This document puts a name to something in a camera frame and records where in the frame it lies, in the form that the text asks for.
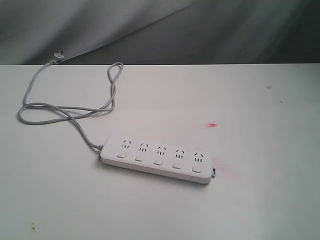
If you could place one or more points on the white five-outlet power strip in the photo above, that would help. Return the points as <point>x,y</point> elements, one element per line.
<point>177,162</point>

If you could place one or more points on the grey backdrop cloth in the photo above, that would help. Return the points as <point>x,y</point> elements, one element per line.
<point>169,32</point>

